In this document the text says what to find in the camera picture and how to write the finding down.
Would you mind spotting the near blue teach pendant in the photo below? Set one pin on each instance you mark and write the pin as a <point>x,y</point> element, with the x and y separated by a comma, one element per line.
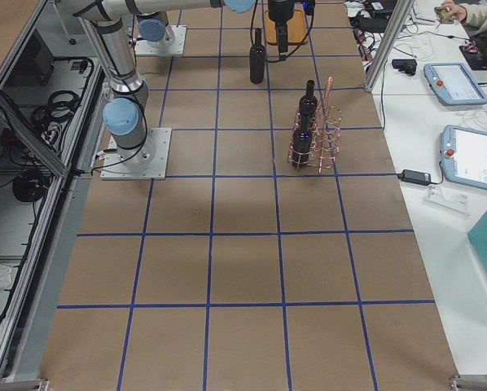
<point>464,156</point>

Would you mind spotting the black power adapter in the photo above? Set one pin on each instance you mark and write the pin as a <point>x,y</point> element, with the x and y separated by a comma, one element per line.
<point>415,177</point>

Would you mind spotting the blue teach pendant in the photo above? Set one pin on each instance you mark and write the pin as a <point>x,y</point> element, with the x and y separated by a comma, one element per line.
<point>454,85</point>
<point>464,156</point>

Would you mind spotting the aluminium frame post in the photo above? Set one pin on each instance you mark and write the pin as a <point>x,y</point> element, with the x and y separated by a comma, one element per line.
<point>394,27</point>

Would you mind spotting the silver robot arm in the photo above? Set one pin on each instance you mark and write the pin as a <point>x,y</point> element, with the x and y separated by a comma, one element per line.
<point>155,28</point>
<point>106,20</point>

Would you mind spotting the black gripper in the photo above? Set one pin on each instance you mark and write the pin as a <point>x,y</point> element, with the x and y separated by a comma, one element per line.
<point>278,11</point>

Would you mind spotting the dark wine bottle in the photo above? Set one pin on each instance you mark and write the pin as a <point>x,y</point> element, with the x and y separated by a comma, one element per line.
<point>301,142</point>
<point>308,103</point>
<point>257,57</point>

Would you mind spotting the far blue teach pendant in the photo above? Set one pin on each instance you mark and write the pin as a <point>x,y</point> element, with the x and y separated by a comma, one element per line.
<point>454,85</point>

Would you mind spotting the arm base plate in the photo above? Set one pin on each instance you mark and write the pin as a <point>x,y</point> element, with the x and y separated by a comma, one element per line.
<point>149,162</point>
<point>144,48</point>

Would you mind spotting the small black webcam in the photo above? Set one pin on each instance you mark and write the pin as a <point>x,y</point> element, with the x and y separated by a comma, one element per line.
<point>406,66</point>

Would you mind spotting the copper wire bottle basket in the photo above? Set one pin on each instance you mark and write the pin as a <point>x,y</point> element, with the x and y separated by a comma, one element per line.
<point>326,133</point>

